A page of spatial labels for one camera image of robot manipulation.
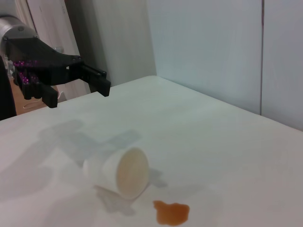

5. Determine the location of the white cord on floor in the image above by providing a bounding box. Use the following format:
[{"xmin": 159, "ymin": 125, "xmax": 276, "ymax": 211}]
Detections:
[{"xmin": 22, "ymin": 91, "xmax": 66, "ymax": 109}]

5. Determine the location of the white door panel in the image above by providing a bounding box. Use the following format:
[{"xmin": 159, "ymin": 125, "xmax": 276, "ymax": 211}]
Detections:
[{"xmin": 23, "ymin": 0, "xmax": 81, "ymax": 101}]

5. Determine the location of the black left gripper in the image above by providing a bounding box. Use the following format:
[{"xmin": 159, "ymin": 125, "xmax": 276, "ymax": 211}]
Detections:
[{"xmin": 1, "ymin": 36, "xmax": 111, "ymax": 109}]

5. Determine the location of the black background object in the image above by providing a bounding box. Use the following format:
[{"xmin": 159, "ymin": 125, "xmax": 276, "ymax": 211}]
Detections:
[{"xmin": 0, "ymin": 55, "xmax": 17, "ymax": 121}]

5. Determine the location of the white paper cup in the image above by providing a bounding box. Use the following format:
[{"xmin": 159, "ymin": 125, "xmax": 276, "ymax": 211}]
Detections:
[{"xmin": 82, "ymin": 147, "xmax": 150, "ymax": 201}]

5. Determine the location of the brown liquid stain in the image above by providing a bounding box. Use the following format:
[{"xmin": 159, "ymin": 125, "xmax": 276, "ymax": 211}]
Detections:
[{"xmin": 152, "ymin": 200, "xmax": 190, "ymax": 225}]

